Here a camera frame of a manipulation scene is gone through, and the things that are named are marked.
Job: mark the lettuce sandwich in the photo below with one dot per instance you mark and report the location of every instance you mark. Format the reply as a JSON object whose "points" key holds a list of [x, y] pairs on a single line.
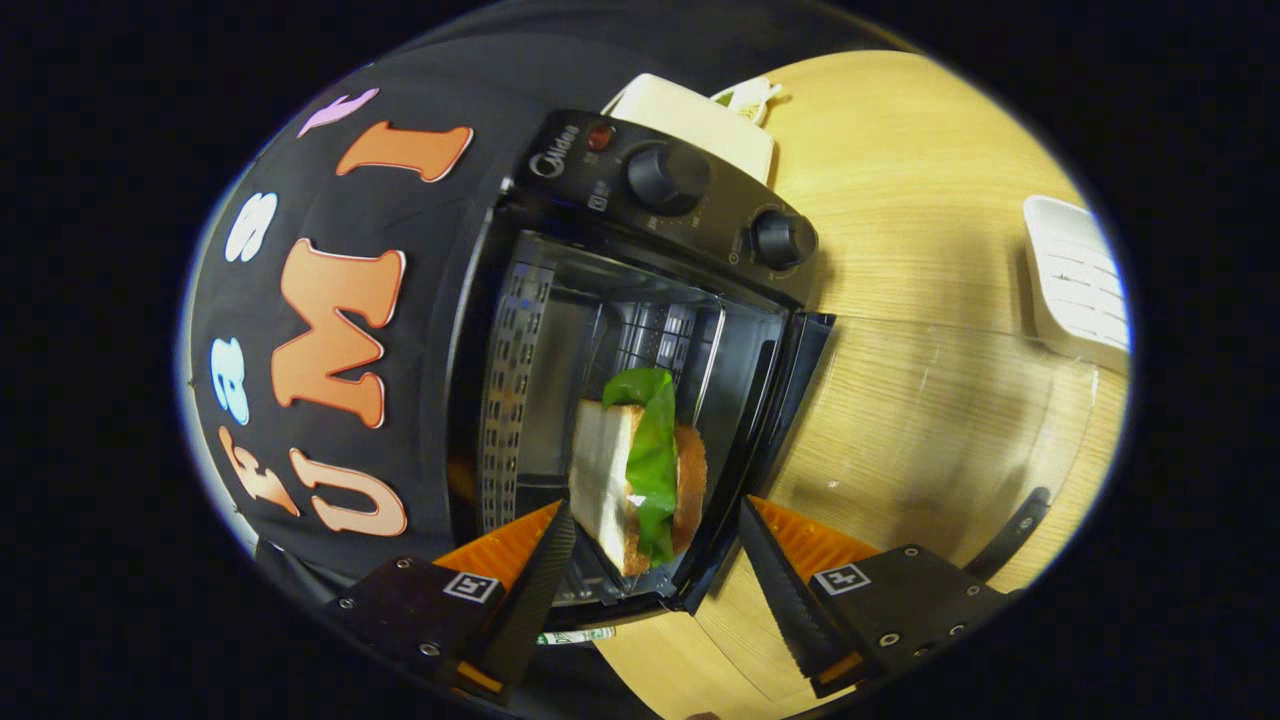
{"points": [[605, 480]]}

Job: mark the black toaster oven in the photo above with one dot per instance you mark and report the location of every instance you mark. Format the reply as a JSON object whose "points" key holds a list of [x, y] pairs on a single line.
{"points": [[580, 190]]}

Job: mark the black backdrop cloth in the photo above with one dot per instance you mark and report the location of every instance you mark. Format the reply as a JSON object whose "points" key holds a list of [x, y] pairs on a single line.
{"points": [[320, 200]]}

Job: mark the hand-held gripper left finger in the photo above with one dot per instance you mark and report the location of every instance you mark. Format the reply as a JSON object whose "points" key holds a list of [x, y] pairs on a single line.
{"points": [[530, 590]]}

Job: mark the white plate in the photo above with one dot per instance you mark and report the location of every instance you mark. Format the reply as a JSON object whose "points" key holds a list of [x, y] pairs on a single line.
{"points": [[1080, 285]]}

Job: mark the white dish of beans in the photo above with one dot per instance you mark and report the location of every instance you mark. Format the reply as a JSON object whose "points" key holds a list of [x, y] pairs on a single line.
{"points": [[750, 95]]}

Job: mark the white green label bottle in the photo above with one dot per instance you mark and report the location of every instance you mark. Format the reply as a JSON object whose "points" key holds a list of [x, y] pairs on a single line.
{"points": [[575, 636]]}

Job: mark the white pop-up toaster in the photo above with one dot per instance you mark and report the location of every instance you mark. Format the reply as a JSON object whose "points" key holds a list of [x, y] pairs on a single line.
{"points": [[705, 125]]}

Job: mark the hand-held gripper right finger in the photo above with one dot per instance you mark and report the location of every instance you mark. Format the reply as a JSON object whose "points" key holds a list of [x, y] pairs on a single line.
{"points": [[785, 590]]}

